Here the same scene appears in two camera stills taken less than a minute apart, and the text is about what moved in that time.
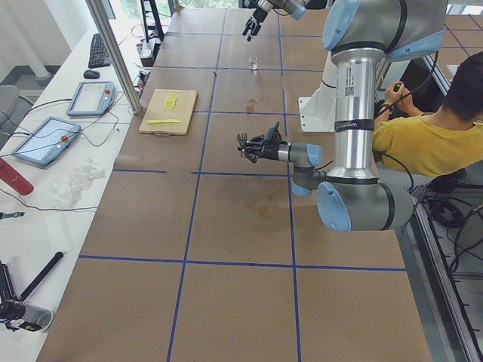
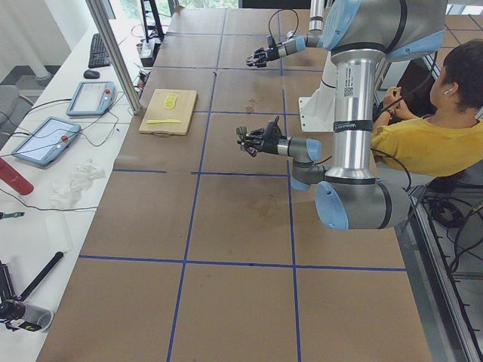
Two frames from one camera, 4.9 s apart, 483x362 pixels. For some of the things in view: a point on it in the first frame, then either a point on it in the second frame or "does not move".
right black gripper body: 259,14 → 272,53
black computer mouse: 90,75 does not move
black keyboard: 99,56 does not move
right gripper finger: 256,29 → 259,53
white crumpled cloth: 69,191 does not move
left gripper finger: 257,138 does not move
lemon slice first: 168,104 does not move
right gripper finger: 247,26 → 257,62
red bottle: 15,179 does not move
